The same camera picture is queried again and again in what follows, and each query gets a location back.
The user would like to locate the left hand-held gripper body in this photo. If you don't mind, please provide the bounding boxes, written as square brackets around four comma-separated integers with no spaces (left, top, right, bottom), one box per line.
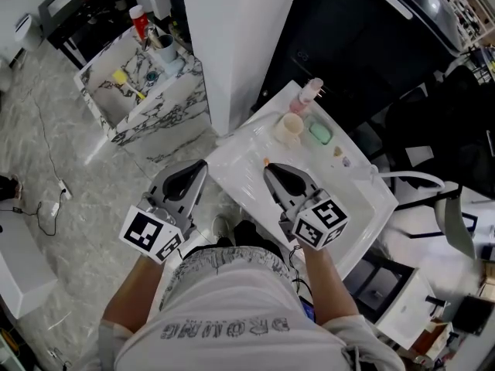
[118,189,197,264]

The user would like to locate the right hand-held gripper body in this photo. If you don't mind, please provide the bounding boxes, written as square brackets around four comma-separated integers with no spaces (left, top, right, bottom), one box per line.
[278,188,350,251]

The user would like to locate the person's right forearm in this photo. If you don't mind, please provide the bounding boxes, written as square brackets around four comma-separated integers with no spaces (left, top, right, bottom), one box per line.
[299,241,360,326]

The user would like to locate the person's left forearm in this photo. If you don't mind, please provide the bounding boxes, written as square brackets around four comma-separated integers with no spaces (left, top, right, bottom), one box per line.
[101,255,166,334]

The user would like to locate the white washbasin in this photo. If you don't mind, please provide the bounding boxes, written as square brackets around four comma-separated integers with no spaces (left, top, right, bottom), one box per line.
[203,80,399,280]

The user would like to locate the person's left white shoe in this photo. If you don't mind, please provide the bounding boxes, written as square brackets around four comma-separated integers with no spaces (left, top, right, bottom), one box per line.
[211,214,235,243]

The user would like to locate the person's black shorts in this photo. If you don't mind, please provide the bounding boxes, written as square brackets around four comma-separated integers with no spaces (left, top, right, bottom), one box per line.
[183,220,285,262]

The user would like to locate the cream cup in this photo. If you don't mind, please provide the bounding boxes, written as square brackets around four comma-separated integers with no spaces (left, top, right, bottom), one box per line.
[274,113,305,146]

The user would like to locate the green soap bar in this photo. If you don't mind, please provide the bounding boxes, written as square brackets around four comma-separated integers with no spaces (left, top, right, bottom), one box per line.
[309,121,333,145]

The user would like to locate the clear soap dish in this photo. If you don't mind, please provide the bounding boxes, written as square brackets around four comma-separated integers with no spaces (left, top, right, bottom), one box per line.
[304,114,336,147]

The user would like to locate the marble pattern sink cabinet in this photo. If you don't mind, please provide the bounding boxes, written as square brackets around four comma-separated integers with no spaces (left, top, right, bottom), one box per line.
[73,25,212,148]

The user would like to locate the pink bottle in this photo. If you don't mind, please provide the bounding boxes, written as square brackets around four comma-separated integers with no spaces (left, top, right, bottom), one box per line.
[288,77,325,114]

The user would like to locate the blue screen phone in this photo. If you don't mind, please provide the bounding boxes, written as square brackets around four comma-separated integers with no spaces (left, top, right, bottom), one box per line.
[299,296,318,323]

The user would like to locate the person's white printed t-shirt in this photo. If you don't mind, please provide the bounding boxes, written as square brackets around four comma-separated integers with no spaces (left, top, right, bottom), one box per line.
[98,245,405,371]

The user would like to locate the white curved faucet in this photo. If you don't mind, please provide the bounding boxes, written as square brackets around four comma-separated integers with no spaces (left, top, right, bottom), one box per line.
[361,163,446,192]

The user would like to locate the yellow sponge brush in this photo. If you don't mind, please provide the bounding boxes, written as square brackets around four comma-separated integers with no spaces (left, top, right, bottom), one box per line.
[111,70,147,100]

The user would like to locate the white washbasin unit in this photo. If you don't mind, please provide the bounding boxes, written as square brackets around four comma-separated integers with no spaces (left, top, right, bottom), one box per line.
[373,268,452,349]

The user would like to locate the light blue cup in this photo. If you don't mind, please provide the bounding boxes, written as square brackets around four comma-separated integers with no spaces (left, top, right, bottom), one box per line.
[156,33,179,63]

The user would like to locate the grey shell chair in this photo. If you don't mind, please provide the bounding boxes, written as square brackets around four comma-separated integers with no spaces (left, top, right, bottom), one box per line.
[432,185,477,260]

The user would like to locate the black faucet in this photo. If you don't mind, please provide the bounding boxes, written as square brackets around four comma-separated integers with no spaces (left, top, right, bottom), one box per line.
[425,294,448,318]

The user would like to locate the white platform block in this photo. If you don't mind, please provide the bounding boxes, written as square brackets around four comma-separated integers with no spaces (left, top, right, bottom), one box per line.
[0,206,59,321]

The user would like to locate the dark tall cabinet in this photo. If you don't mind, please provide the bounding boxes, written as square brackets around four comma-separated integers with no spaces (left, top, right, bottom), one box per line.
[251,0,467,131]

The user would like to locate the brown white toothbrush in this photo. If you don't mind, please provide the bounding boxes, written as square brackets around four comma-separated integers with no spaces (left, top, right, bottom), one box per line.
[145,24,164,52]

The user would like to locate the white column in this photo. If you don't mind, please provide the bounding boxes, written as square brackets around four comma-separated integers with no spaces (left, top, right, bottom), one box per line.
[180,0,303,135]

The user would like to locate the black office chair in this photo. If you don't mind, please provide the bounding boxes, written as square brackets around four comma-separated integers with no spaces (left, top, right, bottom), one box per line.
[363,66,495,208]

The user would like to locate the red white bottle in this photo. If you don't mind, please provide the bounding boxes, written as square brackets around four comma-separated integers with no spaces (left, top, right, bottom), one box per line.
[128,5,150,40]

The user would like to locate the black box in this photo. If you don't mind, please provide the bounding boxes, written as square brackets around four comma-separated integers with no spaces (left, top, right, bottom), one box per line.
[452,294,495,336]

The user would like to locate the black low table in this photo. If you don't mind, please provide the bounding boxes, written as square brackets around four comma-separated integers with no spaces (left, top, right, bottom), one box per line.
[37,0,144,71]

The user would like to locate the white waste bin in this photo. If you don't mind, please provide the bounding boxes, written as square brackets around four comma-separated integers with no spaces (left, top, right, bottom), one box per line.
[14,13,44,53]

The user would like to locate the cluttered wooden shelf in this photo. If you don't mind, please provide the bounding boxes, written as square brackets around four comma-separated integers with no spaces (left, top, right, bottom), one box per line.
[425,0,495,49]

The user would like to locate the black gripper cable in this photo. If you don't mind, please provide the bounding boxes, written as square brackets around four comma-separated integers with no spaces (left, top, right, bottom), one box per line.
[288,245,314,301]

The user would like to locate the black metal frame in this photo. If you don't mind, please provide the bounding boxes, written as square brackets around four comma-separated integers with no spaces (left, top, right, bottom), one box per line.
[343,251,421,322]

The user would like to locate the black charger cable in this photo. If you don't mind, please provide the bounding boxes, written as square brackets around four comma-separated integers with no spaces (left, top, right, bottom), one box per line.
[11,191,63,237]

